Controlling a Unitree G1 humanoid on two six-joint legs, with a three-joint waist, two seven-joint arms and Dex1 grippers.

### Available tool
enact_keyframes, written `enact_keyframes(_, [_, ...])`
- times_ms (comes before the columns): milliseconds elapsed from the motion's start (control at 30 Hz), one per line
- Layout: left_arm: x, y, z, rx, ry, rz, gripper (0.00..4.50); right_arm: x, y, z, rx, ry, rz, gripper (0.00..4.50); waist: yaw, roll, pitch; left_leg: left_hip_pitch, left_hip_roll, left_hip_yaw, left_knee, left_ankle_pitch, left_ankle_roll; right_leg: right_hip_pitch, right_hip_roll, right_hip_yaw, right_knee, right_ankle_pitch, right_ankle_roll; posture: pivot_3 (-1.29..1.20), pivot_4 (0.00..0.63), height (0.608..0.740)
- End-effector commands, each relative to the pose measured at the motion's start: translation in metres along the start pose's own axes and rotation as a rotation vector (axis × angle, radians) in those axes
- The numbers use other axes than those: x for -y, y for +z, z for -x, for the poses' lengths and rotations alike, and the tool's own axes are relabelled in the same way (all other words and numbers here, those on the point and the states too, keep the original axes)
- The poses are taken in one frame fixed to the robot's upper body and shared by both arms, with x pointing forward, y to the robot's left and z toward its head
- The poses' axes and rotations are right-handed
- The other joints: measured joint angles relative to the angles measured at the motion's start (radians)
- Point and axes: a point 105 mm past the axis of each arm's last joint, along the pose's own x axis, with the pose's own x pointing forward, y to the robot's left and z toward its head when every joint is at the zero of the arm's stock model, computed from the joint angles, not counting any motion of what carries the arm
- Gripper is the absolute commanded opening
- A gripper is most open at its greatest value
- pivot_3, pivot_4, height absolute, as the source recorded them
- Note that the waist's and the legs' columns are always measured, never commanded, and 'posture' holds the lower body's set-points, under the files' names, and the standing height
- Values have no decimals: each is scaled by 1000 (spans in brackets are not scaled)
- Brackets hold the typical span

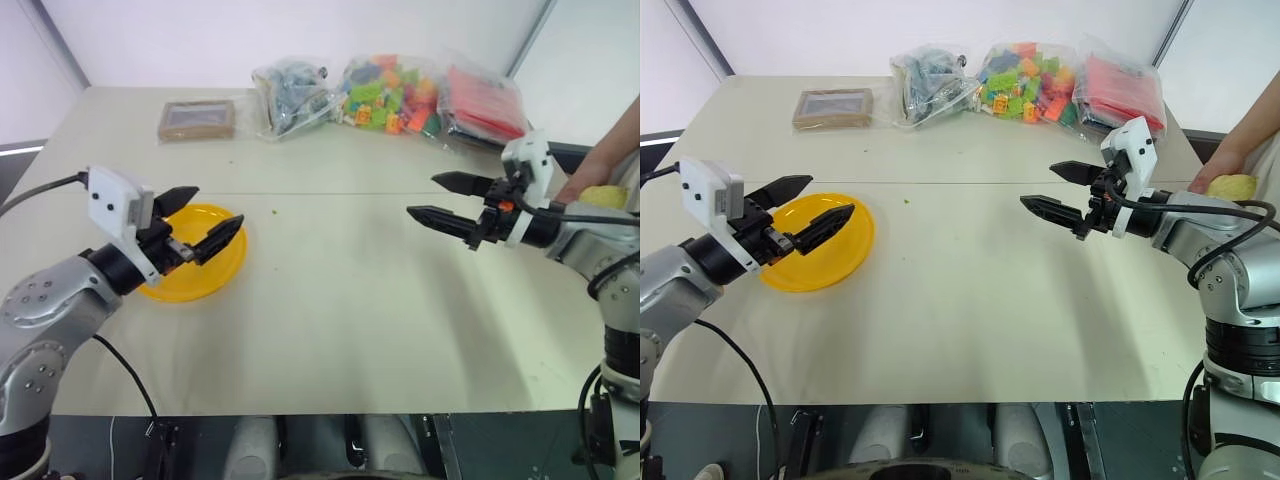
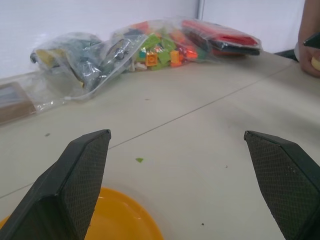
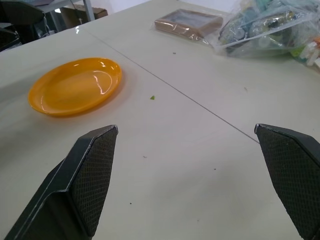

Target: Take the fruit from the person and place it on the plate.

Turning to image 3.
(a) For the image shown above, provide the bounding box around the orange plastic plate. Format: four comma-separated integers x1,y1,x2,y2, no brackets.
27,57,123,118

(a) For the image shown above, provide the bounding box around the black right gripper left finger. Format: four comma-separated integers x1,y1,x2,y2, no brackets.
4,124,119,240

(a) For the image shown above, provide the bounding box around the brown cardboard carton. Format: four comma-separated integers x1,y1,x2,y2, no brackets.
59,4,109,26

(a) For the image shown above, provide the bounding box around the clear plastic bag of items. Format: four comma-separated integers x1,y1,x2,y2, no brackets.
209,0,320,66

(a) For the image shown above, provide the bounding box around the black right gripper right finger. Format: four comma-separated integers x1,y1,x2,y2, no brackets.
253,123,320,240

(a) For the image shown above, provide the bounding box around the black office chair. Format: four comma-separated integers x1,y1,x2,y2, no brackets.
0,0,46,53

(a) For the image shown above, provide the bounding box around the grey metal table leg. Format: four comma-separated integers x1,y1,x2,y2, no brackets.
83,0,96,22

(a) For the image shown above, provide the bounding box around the brown cardboard box with window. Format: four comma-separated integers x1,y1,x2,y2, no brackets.
153,8,224,39

